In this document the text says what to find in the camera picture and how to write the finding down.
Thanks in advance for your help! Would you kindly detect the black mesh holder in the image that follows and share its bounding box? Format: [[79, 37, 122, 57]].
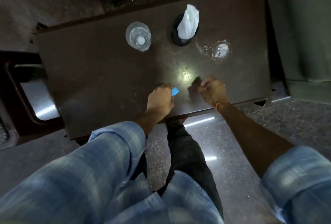
[[172, 14, 199, 47]]

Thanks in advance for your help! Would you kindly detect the orange thread bracelet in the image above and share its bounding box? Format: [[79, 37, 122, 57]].
[[214, 99, 231, 112]]

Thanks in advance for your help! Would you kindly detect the clear drinking glass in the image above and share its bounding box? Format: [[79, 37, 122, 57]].
[[125, 21, 152, 52]]

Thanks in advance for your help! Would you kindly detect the dark wooden stool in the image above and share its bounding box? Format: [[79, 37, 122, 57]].
[[0, 50, 68, 147]]

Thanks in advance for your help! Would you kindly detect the person's left hand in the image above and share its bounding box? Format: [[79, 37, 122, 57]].
[[147, 83, 176, 118]]

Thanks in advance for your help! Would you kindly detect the dark wooden coffee table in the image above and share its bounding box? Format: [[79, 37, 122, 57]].
[[32, 0, 273, 142]]

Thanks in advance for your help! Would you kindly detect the green fabric armchair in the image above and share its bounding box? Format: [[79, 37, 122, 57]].
[[263, 0, 331, 105]]

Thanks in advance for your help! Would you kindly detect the person's right hand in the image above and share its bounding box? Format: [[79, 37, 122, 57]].
[[191, 76, 229, 109]]

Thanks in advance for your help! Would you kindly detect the white paper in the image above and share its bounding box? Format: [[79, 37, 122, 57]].
[[177, 4, 200, 40]]

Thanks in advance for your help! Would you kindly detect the small clear glass object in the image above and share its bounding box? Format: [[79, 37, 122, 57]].
[[195, 37, 232, 62]]

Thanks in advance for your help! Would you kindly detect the person's left forearm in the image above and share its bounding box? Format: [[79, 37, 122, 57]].
[[133, 108, 171, 138]]

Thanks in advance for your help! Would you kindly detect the blue checked shirt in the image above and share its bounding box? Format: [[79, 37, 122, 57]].
[[0, 121, 331, 224]]

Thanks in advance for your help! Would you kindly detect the person's right forearm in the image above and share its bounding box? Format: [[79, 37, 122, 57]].
[[216, 102, 295, 179]]

